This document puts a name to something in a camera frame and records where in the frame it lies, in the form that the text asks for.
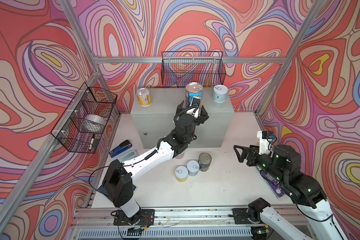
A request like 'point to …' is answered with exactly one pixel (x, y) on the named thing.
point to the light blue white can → (193, 167)
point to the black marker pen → (92, 142)
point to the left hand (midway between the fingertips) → (195, 103)
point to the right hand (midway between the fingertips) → (242, 150)
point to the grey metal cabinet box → (149, 125)
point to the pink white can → (180, 156)
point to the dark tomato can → (204, 160)
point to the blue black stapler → (123, 146)
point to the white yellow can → (181, 173)
